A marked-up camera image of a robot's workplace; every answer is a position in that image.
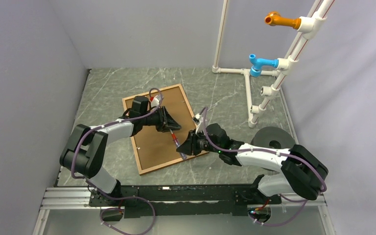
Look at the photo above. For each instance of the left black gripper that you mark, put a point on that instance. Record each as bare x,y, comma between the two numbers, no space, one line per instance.
166,121

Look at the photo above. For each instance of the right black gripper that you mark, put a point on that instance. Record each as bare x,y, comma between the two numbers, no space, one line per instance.
190,146

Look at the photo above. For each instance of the red blue screwdriver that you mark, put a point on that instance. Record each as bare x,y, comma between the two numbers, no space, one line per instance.
177,144

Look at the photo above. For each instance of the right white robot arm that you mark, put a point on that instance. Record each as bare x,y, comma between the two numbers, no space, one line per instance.
297,170

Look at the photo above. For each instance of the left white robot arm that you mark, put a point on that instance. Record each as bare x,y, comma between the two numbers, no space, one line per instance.
84,152

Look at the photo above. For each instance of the black round disc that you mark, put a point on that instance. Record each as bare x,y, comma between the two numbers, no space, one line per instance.
273,137

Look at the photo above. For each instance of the blue pipe fitting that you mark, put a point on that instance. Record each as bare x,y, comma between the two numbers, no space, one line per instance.
259,63

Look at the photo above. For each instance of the orange pipe fitting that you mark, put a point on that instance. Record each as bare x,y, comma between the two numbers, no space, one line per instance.
275,19

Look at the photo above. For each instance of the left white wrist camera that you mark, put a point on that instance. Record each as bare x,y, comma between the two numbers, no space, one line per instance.
155,100

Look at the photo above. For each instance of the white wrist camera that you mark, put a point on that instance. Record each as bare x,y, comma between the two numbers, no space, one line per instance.
198,120
155,100

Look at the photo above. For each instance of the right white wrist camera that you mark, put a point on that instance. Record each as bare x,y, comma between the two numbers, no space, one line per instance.
198,120

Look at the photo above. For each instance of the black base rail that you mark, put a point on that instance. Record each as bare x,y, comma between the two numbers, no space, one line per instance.
233,199

